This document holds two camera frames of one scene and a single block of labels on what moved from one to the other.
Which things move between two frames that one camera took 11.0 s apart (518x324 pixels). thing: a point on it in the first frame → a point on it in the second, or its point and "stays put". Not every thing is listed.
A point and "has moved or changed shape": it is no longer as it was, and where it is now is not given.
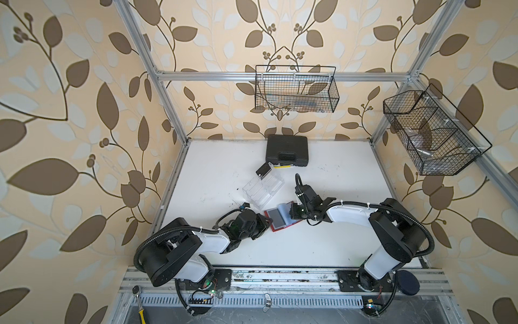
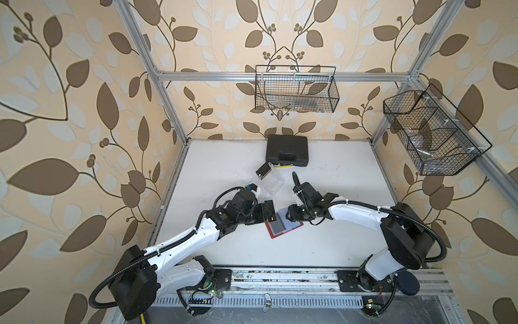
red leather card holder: x=284 y=210 has moved or changed shape
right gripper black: x=293 y=211 stays put
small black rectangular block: x=266 y=167 stays put
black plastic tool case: x=291 y=149 stays put
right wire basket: x=438 y=140 stays put
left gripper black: x=262 y=223 → x=261 y=217
